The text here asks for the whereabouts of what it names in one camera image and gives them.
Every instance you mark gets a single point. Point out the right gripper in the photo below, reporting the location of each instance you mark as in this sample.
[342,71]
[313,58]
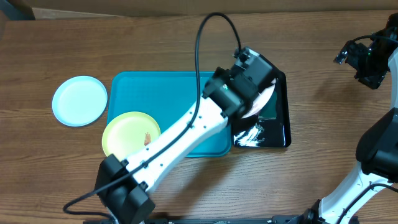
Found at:
[374,80]

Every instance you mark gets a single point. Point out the white plate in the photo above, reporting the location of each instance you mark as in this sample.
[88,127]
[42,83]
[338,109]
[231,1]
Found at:
[261,100]

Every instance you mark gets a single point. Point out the yellow plate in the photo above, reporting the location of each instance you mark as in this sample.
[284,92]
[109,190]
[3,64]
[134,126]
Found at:
[128,133]

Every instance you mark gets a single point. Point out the light blue plate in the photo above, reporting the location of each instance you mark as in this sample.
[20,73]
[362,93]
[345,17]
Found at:
[79,101]

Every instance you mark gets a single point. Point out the green yellow sponge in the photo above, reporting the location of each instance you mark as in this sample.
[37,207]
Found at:
[269,112]

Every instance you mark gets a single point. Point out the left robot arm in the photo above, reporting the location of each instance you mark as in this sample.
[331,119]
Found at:
[124,186]

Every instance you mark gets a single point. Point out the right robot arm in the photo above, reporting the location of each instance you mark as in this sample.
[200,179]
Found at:
[376,152]

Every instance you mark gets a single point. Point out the black water tray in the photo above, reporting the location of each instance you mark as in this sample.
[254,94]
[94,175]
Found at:
[256,133]

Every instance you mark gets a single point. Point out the teal plastic tray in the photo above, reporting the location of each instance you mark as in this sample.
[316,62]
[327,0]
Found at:
[164,95]

